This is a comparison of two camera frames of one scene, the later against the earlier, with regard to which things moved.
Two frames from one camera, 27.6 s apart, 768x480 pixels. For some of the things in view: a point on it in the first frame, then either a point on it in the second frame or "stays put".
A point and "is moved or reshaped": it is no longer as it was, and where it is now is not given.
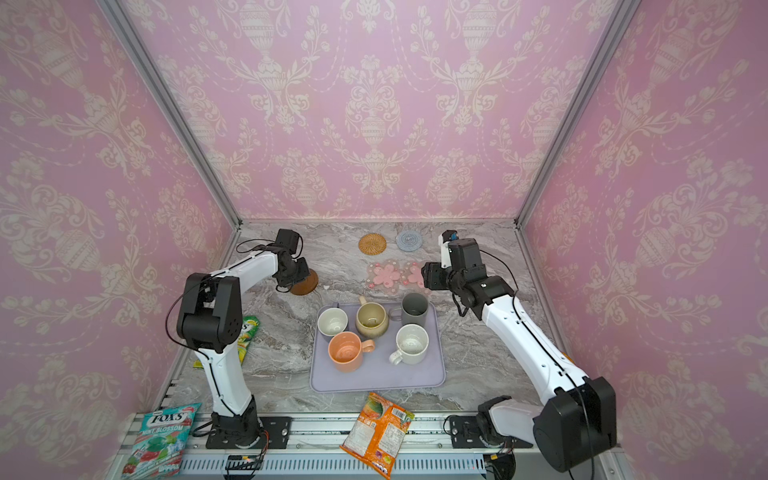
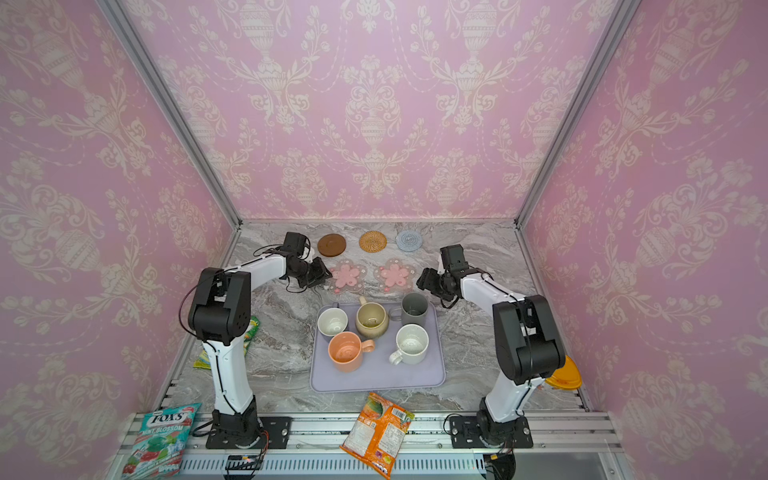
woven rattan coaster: (372, 244) stays put
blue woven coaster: (409, 240) stays put
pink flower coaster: (384, 275) -> (347, 277)
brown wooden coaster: (307, 286) is moved or reshaped
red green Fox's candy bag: (159, 447) stays put
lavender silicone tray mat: (363, 346) stays put
